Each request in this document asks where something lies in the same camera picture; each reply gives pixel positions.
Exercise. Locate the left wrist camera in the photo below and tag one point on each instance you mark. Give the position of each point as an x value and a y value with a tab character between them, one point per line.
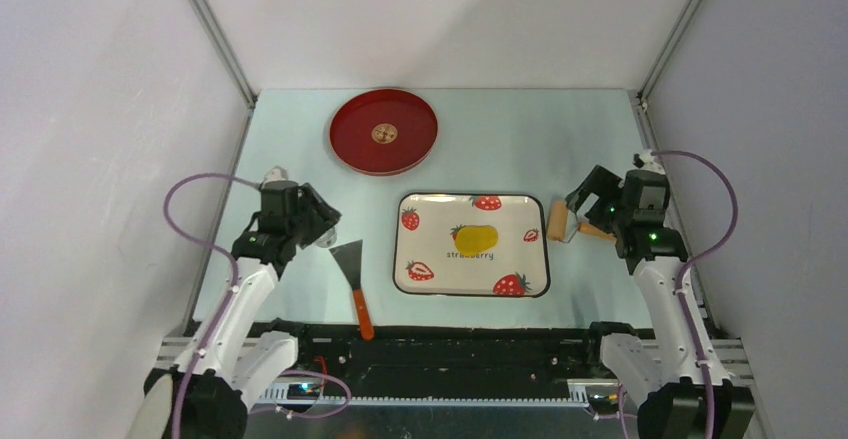
276	174

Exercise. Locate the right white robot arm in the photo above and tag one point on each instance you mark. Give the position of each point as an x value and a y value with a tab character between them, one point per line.
687	393

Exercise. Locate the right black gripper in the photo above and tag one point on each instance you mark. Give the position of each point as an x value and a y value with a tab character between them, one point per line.
603	184

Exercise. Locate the yellow dough ball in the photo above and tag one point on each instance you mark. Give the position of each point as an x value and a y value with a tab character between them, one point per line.
470	240

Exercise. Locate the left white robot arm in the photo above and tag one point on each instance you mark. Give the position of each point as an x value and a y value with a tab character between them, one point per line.
210	388

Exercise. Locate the round red lacquer tray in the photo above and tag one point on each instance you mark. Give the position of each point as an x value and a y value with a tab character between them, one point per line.
383	132

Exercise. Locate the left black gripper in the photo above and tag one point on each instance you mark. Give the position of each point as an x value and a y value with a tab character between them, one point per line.
323	217

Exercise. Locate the white strawberry print tray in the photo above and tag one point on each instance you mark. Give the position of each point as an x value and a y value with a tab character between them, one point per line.
427	262

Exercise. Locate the orange handled metal scraper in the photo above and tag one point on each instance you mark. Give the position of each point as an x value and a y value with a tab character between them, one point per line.
348	257

